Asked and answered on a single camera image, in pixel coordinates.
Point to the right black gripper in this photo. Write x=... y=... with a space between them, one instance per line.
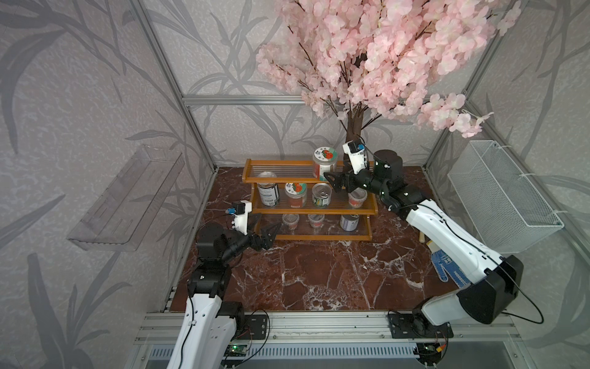
x=339 y=181

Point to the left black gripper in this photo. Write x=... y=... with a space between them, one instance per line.
x=264 y=244

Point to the green silver-top tin can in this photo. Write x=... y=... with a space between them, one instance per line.
x=321 y=195

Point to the tall jar strawberry lid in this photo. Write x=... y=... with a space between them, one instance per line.
x=324 y=160

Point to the small clear tub pink label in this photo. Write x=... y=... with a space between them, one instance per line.
x=357 y=197

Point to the orange wooden three-tier shelf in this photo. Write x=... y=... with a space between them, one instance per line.
x=306 y=208

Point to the clear jar red label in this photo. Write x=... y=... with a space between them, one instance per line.
x=296 y=194

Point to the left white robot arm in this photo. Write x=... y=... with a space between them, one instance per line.
x=210 y=323

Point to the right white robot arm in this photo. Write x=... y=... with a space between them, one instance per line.
x=492 y=280

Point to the small clear tub red label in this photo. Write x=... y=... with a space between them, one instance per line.
x=291 y=221

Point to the green white tin can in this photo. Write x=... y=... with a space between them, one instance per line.
x=268 y=191

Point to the green circuit board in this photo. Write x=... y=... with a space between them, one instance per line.
x=237 y=351

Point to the blue white work glove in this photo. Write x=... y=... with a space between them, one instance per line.
x=445 y=267

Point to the pink blossom artificial tree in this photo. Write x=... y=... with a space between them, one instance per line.
x=365 y=60

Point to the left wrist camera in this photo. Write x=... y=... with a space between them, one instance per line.
x=240 y=210

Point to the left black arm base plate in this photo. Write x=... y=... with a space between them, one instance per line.
x=256 y=328

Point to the aluminium front rail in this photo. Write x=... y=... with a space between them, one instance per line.
x=328 y=327

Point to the clear acrylic wall shelf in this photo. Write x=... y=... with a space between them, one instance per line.
x=122 y=216

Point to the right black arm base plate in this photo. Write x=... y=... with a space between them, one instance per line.
x=411 y=326

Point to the white wire mesh basket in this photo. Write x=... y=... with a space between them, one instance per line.
x=507 y=210

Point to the right circuit board with wires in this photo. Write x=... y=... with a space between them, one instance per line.
x=430 y=355

